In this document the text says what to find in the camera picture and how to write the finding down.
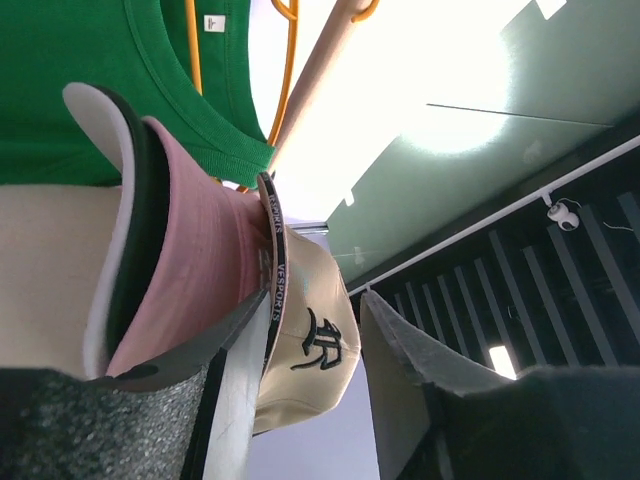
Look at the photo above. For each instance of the black cap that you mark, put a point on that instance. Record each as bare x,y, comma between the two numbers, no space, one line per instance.
147,229

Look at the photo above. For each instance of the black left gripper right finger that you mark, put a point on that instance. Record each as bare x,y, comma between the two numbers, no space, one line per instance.
439,415

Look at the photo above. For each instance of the white ceiling camera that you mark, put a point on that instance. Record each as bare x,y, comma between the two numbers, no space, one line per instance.
560,213

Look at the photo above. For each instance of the beige mannequin head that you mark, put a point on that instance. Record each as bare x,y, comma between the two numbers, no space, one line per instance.
54,242

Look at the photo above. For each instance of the wooden clothes rack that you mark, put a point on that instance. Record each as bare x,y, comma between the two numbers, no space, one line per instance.
298,97

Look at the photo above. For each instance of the pink baseball cap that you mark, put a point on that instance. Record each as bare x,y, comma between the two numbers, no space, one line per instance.
210,259

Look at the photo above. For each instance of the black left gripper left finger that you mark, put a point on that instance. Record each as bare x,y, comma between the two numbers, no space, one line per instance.
186,414

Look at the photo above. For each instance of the khaki baseball cap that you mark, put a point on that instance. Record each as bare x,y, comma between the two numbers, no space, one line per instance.
313,343

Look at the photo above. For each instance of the green tank top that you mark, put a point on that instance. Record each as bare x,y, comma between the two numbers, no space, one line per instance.
138,49

